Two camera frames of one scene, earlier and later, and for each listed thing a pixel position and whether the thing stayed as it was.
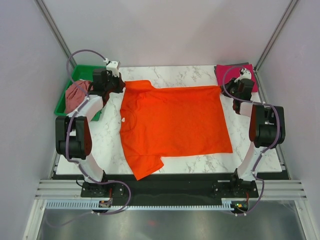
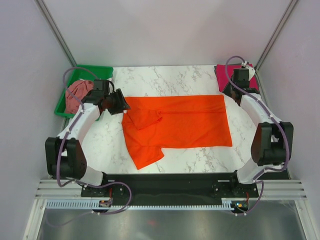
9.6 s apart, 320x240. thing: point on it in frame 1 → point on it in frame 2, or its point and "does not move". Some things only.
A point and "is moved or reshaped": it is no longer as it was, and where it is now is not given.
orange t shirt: (158, 122) is moved or reshaped
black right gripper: (231, 83) does not move
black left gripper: (120, 84) → (122, 104)
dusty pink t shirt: (75, 96) does not move
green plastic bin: (83, 72) does not move
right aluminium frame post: (276, 32) does not move
